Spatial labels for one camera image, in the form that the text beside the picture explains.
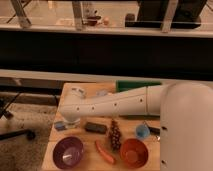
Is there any dark grape bunch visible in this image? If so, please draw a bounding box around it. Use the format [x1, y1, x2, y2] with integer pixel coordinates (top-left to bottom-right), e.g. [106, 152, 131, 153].
[109, 120, 121, 150]

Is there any light blue plush toy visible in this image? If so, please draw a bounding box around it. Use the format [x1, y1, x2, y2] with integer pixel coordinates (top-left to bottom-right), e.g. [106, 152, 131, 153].
[96, 90, 108, 97]

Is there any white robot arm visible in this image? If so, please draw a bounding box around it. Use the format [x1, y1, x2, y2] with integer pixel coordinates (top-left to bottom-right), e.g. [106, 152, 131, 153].
[59, 82, 213, 171]

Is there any blue cup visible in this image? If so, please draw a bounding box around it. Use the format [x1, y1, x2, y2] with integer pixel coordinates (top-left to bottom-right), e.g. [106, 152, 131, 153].
[135, 124, 150, 140]

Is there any purple bowl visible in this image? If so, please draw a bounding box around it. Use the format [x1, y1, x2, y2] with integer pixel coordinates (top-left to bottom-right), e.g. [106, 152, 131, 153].
[53, 136, 84, 169]

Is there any orange bowl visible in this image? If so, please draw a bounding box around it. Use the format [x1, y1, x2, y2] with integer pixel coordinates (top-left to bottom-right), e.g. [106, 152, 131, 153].
[120, 138, 149, 169]

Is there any green tray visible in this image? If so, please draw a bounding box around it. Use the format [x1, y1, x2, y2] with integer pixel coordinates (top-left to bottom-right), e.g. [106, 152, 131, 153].
[116, 80, 160, 92]

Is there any black office chair base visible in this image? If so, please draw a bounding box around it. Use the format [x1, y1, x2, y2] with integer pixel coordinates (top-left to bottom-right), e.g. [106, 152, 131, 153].
[0, 93, 36, 141]

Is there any blue sponge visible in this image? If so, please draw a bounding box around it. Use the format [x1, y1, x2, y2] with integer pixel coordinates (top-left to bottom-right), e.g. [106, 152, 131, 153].
[54, 121, 66, 131]

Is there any orange carrot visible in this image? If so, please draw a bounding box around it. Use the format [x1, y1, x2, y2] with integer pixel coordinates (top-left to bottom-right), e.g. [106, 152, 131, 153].
[95, 140, 116, 164]

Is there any black rectangular block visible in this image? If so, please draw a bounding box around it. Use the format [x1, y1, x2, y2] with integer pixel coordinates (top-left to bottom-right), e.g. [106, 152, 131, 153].
[85, 122, 107, 134]

